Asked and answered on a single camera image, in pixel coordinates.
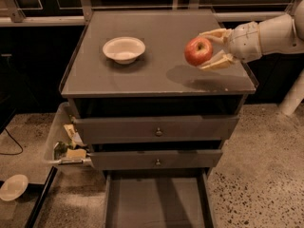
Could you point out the cream wrapper in bin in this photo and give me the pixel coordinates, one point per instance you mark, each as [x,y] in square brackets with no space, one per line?
[73,134]

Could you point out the clear plastic bin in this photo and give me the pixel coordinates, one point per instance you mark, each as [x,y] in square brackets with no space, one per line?
[56,134]

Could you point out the metal railing frame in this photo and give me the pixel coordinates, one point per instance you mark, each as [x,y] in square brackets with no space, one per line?
[30,13]

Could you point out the green item in bin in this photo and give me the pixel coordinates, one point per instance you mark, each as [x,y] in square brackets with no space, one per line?
[60,150]

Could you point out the bottom grey drawer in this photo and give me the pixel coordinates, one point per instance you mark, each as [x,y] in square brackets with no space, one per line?
[171,198]

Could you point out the white bowl on counter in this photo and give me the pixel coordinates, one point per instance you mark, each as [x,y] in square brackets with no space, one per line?
[124,50]

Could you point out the grey drawer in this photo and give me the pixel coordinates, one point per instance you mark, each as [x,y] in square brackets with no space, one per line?
[164,159]
[155,129]
[171,198]

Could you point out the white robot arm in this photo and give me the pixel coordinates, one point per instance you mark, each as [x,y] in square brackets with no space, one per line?
[283,34]

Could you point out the middle grey drawer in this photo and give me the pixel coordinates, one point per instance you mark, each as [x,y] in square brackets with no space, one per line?
[164,159]

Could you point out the top grey drawer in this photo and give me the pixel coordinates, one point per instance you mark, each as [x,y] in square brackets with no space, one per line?
[155,129]

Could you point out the grey drawer cabinet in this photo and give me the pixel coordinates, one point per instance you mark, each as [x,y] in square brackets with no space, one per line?
[159,83]

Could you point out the white post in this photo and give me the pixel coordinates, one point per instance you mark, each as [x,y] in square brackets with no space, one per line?
[293,98]

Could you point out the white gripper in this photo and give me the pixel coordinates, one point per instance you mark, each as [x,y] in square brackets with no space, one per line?
[244,42]

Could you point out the yellow sponge in bin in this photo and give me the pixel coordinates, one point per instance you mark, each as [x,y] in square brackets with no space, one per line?
[76,154]

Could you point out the red apple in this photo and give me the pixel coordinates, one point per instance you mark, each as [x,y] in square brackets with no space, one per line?
[198,51]

